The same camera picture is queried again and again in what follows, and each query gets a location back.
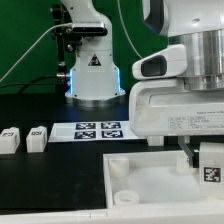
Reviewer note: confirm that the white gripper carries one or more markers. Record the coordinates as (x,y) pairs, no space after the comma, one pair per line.
(160,105)

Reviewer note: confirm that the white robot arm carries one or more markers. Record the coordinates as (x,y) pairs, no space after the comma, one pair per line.
(196,24)

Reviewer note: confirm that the white square tabletop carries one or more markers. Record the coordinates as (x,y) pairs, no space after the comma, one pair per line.
(155,178)

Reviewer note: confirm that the white marker sheet with tags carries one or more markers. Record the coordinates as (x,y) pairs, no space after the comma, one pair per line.
(91,131)

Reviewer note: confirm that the white L-shaped fixture wall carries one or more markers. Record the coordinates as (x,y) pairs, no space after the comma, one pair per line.
(119,216)

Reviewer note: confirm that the black camera on stand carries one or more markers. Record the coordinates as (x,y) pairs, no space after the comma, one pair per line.
(68,40)

